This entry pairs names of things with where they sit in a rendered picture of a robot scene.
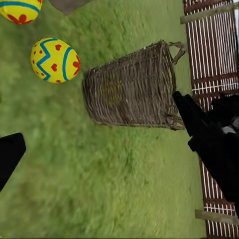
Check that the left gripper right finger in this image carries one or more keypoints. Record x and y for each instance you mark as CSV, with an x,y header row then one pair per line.
x,y
231,148

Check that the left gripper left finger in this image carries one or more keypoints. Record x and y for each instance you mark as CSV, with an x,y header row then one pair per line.
x,y
12,148

